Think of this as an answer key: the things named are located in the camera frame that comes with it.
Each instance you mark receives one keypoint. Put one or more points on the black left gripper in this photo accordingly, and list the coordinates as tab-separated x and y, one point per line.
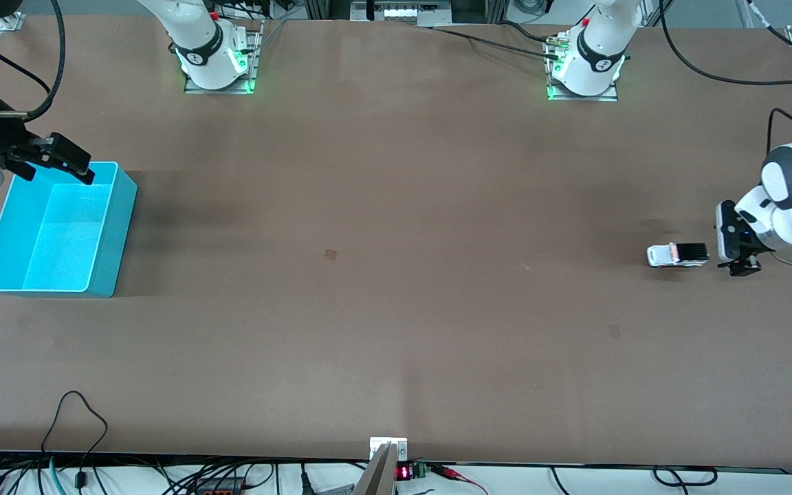
751	248

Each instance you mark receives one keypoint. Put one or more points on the white and black jeep toy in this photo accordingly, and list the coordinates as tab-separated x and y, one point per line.
678	256

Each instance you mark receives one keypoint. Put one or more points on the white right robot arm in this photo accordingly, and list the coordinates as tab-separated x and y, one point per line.
200	41

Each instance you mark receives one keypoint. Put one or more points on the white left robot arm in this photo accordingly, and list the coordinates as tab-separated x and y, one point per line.
602	48

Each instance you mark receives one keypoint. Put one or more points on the teal plastic bin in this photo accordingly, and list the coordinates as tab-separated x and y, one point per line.
59	240

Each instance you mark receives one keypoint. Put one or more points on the metal device with white lights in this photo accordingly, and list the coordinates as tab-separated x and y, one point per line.
403	12

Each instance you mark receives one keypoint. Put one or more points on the red digit display module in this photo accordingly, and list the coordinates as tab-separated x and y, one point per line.
406	471

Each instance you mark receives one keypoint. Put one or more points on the metal corner bracket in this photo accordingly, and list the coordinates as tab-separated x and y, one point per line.
11	22

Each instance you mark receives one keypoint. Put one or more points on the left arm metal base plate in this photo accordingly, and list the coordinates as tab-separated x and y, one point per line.
578	96

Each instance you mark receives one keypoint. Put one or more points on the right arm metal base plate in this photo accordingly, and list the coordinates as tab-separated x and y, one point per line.
255	55

